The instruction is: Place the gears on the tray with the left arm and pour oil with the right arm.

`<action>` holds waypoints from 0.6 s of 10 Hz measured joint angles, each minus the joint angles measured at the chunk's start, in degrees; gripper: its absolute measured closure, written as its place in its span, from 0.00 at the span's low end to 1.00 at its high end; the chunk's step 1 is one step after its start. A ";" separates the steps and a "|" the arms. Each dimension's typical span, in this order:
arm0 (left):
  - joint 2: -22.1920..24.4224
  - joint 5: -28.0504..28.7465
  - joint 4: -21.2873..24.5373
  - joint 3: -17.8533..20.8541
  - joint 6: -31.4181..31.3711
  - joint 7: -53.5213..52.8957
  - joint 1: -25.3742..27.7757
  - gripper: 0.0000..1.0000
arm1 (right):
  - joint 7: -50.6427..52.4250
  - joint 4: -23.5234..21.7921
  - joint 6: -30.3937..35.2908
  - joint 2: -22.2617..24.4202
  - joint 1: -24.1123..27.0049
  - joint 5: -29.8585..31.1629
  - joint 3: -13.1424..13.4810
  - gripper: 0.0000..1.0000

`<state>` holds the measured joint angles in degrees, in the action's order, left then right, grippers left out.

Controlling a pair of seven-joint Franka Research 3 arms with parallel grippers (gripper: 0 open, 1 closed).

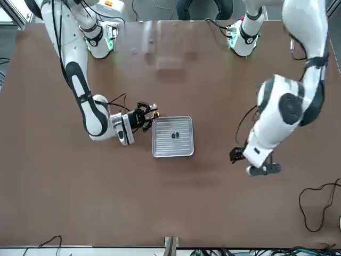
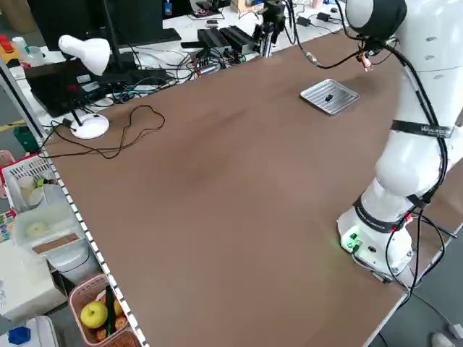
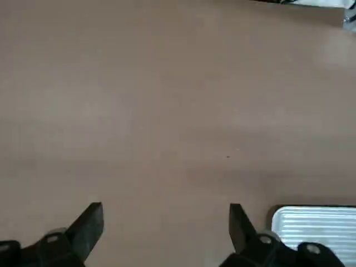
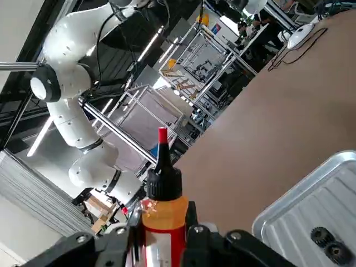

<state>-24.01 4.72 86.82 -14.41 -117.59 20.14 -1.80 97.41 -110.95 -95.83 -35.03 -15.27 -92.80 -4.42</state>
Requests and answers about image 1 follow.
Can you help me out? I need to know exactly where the black lamp cable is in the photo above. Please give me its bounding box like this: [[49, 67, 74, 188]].
[[298, 178, 341, 233]]

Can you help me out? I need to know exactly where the person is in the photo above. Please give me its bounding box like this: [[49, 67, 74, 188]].
[[175, 0, 233, 21]]

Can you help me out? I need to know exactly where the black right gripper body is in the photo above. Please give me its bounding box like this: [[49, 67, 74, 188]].
[[127, 108, 144, 128]]

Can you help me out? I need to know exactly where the aluminium frame post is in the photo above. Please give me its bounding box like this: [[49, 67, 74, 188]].
[[164, 236, 181, 256]]

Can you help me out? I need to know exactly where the ribbed silver metal tray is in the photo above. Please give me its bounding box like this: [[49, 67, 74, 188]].
[[151, 115, 195, 158]]

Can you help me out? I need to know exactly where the white control box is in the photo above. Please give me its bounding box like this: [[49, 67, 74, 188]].
[[99, 0, 126, 13]]

